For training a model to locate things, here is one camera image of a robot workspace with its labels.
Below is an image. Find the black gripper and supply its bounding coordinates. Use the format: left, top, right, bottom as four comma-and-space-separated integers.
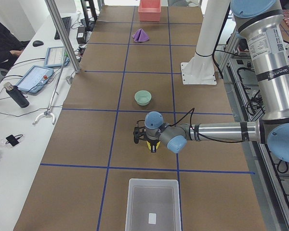
146, 138, 160, 153

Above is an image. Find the yellow plastic cup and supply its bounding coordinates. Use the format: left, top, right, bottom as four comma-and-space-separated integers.
146, 140, 160, 153

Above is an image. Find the purple microfiber cloth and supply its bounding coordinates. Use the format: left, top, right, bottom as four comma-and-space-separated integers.
132, 28, 150, 43

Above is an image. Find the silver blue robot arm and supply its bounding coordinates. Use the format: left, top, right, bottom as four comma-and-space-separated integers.
144, 0, 289, 162

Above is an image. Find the clear plastic storage box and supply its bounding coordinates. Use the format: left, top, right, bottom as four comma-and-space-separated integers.
125, 179, 181, 231

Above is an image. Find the mint green bowl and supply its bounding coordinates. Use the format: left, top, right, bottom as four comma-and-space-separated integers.
134, 90, 152, 106

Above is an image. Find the white reacher grabber tool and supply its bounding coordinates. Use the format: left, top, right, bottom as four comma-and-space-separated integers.
32, 54, 68, 125

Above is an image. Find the black power adapter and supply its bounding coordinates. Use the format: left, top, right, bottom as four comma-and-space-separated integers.
76, 26, 87, 44

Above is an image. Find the far blue teach pendant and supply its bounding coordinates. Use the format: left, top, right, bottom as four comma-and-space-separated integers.
44, 46, 65, 68

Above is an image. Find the blue teach pendant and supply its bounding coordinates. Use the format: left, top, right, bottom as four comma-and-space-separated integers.
16, 65, 54, 94
44, 46, 65, 68

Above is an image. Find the near blue teach pendant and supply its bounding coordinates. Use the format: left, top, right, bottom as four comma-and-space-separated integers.
16, 65, 54, 94

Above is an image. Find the pink plastic bin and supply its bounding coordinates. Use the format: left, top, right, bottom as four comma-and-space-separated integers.
138, 0, 161, 22

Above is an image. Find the small black device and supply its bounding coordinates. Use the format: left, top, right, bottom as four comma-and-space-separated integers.
5, 134, 24, 147

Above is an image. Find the black water bottle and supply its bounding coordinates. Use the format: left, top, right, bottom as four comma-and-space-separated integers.
3, 82, 29, 108

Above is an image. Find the black keyboard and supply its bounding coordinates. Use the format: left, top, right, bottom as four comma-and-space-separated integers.
54, 16, 72, 40

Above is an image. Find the black computer mouse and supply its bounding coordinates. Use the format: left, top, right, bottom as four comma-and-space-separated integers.
32, 40, 44, 47

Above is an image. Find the person in black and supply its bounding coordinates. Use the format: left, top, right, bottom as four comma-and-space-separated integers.
0, 22, 29, 70

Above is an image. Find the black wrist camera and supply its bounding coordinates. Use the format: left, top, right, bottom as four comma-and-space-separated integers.
133, 120, 147, 144

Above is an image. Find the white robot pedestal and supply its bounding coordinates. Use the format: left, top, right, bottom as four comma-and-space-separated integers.
181, 0, 231, 85

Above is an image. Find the aluminium frame post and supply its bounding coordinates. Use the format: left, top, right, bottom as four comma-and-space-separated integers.
45, 0, 80, 74

